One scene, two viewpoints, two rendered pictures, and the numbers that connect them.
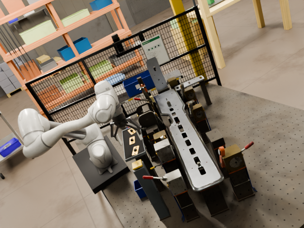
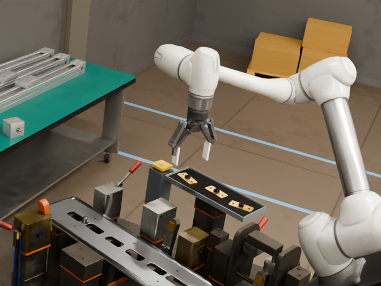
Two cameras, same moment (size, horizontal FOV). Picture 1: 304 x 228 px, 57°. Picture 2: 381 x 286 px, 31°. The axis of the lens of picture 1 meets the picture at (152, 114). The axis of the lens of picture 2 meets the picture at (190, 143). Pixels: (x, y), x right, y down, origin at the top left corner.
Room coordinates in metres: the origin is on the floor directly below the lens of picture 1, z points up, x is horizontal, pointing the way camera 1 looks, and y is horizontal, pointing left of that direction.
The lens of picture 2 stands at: (2.78, -1.70, 2.30)
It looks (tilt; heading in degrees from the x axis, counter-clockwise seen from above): 24 degrees down; 125
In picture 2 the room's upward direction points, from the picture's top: 9 degrees clockwise
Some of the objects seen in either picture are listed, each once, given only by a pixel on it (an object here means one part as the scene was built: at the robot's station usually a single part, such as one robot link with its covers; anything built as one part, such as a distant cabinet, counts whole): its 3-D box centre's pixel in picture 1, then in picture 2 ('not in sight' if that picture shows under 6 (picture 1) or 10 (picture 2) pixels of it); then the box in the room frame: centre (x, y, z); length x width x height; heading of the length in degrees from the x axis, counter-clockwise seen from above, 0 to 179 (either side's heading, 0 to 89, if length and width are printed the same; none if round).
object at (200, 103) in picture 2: (114, 109); (199, 100); (1.49, 0.19, 1.47); 0.09 x 0.09 x 0.06
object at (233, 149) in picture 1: (239, 173); (26, 261); (1.23, -0.32, 0.88); 0.14 x 0.09 x 0.36; 87
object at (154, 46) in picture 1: (155, 51); not in sight; (2.84, -0.30, 1.30); 0.23 x 0.02 x 0.31; 87
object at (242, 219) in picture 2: (133, 141); (214, 192); (1.61, 0.19, 1.16); 0.37 x 0.14 x 0.02; 177
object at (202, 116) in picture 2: (119, 120); (197, 118); (1.49, 0.19, 1.40); 0.08 x 0.07 x 0.09; 73
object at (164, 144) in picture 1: (170, 168); (155, 253); (1.51, 0.04, 0.90); 0.13 x 0.08 x 0.41; 87
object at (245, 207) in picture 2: (131, 130); (241, 205); (1.74, 0.18, 1.17); 0.08 x 0.04 x 0.01; 14
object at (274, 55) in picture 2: not in sight; (300, 52); (-0.62, 5.07, 0.33); 1.18 x 0.89 x 0.66; 17
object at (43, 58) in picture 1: (51, 63); not in sight; (10.57, 2.55, 0.33); 1.12 x 0.80 x 0.66; 17
